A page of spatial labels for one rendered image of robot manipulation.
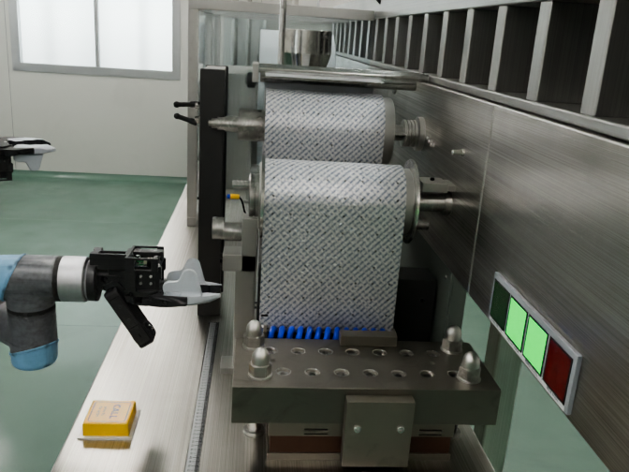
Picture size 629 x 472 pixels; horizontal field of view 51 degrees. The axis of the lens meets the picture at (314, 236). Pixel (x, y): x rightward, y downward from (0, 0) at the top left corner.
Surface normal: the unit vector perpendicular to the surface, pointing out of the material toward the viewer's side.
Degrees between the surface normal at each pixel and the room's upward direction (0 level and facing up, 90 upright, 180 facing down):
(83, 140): 90
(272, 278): 90
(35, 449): 0
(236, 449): 0
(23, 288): 90
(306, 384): 0
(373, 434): 90
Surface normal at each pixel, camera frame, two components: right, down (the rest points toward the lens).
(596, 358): -0.99, -0.04
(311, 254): 0.08, 0.29
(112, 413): 0.07, -0.95
